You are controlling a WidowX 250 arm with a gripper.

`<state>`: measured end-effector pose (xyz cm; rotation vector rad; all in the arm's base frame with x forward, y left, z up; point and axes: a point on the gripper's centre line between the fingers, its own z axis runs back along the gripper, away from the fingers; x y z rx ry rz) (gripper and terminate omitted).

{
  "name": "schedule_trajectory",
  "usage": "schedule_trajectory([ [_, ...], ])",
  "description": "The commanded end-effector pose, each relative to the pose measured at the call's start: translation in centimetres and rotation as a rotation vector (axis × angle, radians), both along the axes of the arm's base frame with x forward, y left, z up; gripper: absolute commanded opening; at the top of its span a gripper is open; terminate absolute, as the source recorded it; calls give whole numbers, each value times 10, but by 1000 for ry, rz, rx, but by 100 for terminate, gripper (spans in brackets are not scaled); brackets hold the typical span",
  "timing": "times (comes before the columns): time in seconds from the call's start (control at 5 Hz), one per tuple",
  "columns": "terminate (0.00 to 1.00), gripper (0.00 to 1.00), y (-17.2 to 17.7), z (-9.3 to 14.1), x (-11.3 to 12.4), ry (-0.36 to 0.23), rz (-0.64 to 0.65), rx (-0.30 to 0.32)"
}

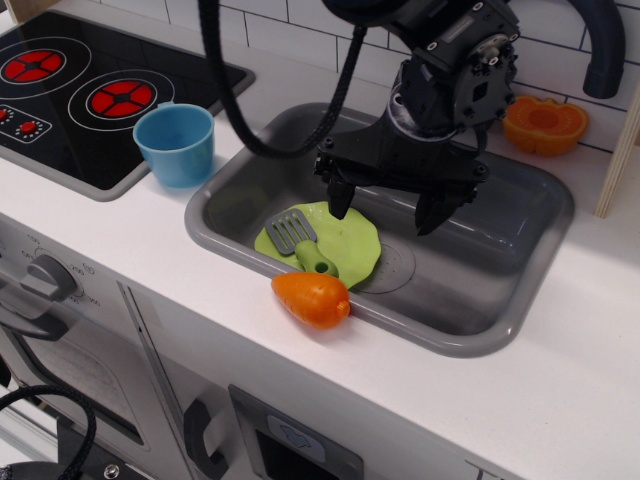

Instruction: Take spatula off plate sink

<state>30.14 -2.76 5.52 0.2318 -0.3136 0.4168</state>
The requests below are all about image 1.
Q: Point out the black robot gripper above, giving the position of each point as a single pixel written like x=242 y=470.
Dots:
x=409 y=148

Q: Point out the grey spatula green handle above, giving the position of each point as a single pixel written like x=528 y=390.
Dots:
x=292 y=235

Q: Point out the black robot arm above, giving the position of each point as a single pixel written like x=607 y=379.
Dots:
x=466 y=45

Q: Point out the green plastic plate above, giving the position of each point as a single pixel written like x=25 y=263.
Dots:
x=351 y=243

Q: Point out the orange toy carrot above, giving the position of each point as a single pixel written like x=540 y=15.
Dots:
x=316 y=299

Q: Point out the orange toy pumpkin half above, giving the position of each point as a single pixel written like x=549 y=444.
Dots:
x=544 y=127

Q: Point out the blue plastic cup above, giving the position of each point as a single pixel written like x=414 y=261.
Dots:
x=177 y=143

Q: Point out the wooden side panel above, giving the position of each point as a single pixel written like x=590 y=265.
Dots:
x=627 y=141

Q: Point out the grey dishwasher panel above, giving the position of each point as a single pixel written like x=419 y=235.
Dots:
x=280 y=447

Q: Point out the dark grey toy faucet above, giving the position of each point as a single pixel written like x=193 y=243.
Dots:
x=605 y=27

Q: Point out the black toy stove top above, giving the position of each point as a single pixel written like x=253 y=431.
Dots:
x=72 y=91

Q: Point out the grey oven knob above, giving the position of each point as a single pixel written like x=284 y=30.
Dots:
x=48 y=279

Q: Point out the dark grey cabinet handle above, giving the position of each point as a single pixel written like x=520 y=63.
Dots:
x=196 y=419

